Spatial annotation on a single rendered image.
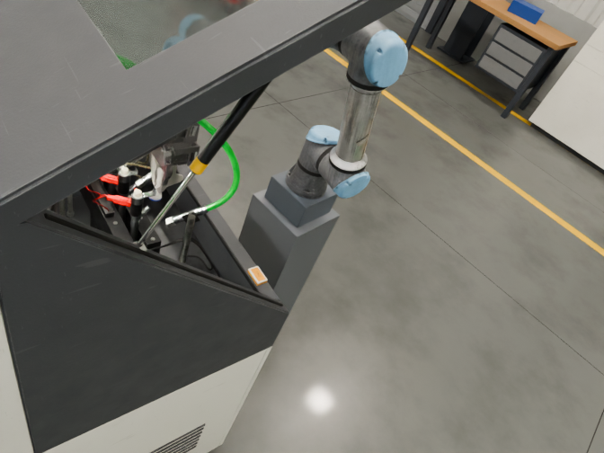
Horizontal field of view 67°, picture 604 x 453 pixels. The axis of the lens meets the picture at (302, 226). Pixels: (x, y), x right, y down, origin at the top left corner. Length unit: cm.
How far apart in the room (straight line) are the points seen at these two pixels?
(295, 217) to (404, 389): 117
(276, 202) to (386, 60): 70
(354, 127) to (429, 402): 156
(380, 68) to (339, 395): 154
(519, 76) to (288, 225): 438
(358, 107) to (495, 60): 455
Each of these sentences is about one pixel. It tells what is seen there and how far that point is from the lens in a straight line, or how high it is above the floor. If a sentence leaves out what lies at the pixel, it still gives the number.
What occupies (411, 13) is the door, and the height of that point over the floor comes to 8.
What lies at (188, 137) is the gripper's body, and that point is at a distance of 103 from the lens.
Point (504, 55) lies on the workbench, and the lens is 569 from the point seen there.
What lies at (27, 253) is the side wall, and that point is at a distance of 61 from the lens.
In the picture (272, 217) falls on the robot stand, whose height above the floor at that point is 79.
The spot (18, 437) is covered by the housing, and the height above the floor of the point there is 91.
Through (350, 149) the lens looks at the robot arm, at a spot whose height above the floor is 119.
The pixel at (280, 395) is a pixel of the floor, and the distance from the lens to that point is 214.
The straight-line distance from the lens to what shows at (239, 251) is 124.
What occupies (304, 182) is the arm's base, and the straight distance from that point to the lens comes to 154.
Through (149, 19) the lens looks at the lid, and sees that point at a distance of 66.
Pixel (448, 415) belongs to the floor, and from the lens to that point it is 248.
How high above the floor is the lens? 186
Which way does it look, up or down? 41 degrees down
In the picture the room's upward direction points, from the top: 24 degrees clockwise
